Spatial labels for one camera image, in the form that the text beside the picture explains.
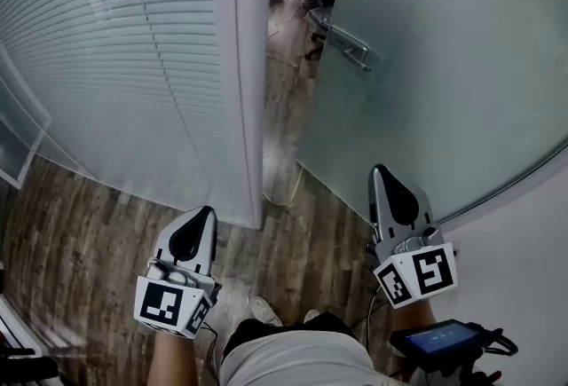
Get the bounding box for black bar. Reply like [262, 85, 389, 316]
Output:
[0, 345, 60, 386]

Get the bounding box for person's white shirt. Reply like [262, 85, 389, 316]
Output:
[218, 327, 383, 386]

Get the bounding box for yellow floor cable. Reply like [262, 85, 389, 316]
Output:
[261, 161, 306, 207]

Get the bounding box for person's black shorts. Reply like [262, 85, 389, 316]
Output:
[223, 311, 357, 359]

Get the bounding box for black cable loop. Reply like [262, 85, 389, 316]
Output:
[480, 326, 521, 358]

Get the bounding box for person's right forearm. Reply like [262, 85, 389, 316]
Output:
[389, 296, 439, 359]

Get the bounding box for glass partition with blinds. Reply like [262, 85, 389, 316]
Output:
[0, 0, 256, 226]

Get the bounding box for person's left forearm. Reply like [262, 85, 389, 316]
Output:
[145, 327, 200, 386]

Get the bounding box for white shelf unit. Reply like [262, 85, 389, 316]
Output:
[0, 294, 46, 355]

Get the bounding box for black screen device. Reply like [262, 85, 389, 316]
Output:
[390, 318, 484, 373]

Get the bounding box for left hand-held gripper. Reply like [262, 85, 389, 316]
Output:
[133, 206, 222, 339]

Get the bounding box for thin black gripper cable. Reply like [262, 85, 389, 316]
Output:
[362, 289, 388, 342]
[201, 320, 224, 377]

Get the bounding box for person's left white shoe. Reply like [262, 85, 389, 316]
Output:
[248, 295, 283, 328]

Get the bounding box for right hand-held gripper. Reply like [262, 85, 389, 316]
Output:
[367, 164, 460, 311]

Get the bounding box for metal door handle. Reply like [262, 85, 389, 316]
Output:
[325, 22, 373, 75]

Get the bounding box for frosted glass door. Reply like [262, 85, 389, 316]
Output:
[295, 0, 568, 226]

